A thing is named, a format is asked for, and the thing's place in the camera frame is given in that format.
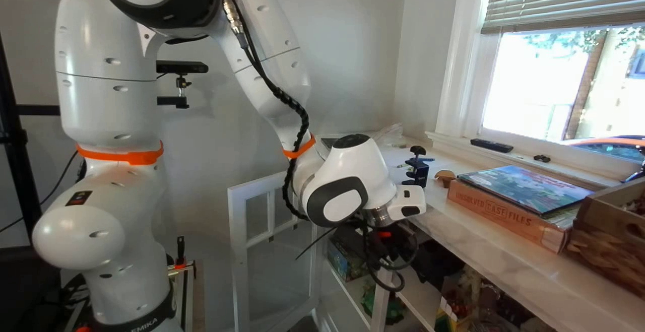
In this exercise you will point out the black stand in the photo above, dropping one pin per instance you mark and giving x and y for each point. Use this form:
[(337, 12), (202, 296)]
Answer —
[(15, 135)]

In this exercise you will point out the window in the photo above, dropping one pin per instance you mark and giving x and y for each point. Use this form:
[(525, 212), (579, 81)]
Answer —
[(539, 85)]

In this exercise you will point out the small round wooden piece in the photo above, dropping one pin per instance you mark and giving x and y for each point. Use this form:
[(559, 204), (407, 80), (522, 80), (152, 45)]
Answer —
[(446, 177)]

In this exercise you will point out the black table clamp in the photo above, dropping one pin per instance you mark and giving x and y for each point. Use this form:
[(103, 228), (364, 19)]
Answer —
[(417, 168)]

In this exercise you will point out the white cabinet with marble top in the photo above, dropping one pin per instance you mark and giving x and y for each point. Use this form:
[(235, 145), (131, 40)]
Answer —
[(504, 266)]

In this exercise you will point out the heap of toys and boxes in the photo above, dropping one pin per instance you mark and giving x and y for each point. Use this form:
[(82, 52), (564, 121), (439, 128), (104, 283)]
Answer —
[(484, 302)]

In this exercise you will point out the white glass cabinet door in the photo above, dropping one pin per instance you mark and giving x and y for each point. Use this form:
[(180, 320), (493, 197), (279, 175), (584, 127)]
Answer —
[(242, 251)]

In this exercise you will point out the camera on mount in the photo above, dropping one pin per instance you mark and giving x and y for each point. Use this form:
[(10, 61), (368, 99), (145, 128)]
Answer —
[(181, 67)]

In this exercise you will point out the wooden crate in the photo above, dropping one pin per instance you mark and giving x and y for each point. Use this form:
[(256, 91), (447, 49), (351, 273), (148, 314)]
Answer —
[(604, 241)]

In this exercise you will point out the clear plastic bag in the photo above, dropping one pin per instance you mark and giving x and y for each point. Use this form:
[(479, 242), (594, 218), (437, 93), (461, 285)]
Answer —
[(389, 134)]

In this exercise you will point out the orange flat game box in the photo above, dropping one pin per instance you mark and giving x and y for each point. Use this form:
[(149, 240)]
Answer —
[(499, 213)]

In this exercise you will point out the black clamp with red tip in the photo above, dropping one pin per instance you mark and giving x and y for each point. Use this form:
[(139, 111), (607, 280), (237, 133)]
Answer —
[(180, 256)]

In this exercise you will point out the green toy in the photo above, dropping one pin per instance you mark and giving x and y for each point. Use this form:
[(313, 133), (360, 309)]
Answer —
[(370, 302)]

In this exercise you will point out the small black object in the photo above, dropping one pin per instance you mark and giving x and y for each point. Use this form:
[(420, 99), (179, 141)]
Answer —
[(541, 158)]

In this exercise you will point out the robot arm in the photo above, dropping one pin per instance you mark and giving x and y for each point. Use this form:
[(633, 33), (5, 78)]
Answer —
[(108, 120)]

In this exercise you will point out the black remote control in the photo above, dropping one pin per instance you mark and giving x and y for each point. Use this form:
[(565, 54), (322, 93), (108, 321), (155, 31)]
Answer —
[(491, 145)]

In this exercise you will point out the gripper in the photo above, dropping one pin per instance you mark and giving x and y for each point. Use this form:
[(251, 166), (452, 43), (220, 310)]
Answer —
[(398, 244)]

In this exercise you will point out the blue green puzzle box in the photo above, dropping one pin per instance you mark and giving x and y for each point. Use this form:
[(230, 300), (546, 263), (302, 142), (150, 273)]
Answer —
[(524, 188)]

